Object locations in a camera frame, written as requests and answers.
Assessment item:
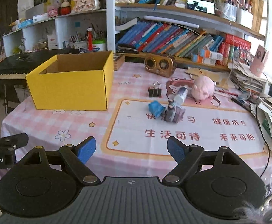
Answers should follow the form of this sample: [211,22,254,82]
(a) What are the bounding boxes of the pink speaker device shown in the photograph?
[249,45,269,77]

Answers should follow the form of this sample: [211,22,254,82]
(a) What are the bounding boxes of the stack of papers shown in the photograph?
[229,60,272,164]

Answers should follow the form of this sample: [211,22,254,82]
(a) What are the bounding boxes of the white charging cable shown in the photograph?
[226,11,271,99]

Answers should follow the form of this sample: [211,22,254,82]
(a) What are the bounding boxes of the yellow cardboard box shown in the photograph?
[26,51,114,111]

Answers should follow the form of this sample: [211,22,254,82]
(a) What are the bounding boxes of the black pen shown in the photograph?
[231,98,251,111]

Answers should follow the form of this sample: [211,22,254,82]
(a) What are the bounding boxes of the lower orange medicine box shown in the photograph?
[191,54,216,65]

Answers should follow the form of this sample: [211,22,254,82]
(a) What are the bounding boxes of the brown retro radio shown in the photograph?
[144,53,176,78]

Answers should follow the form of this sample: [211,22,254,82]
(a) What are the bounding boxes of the pink plush pig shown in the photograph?
[191,75,215,101]

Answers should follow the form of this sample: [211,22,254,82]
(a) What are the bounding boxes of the black keyboard piano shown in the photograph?
[0,48,79,85]

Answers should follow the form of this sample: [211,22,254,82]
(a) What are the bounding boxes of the red pencil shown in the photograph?
[215,90,238,97]

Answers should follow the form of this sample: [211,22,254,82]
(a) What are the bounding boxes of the row of leaning books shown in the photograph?
[116,20,224,58]

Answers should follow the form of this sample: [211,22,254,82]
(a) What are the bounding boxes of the white blue spray bottle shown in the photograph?
[174,87,188,105]

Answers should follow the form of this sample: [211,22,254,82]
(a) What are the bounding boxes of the toy camcorder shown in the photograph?
[162,100,185,123]

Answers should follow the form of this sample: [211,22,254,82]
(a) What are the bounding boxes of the black binder clip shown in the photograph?
[148,81,162,98]

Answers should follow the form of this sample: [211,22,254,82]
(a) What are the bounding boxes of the pink checked table mat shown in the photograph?
[1,63,272,178]

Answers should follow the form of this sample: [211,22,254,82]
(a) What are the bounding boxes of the green lid white jar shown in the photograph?
[92,39,107,52]

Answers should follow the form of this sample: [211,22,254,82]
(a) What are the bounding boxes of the white bookshelf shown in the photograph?
[2,3,266,57]

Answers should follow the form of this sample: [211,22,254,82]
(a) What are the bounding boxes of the red white bottle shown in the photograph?
[86,27,93,52]

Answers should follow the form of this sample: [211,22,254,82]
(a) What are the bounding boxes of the brown paper notebooks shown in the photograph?
[185,68,235,90]

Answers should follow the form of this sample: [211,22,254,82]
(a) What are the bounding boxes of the wooden chess box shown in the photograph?
[113,53,125,71]

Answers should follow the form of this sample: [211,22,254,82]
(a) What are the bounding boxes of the red thick dictionary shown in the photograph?
[224,33,251,50]

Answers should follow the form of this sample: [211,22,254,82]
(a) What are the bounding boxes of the orange white medicine box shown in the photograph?
[198,49,223,61]

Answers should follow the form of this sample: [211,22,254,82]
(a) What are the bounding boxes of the blue bag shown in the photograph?
[148,101,166,118]

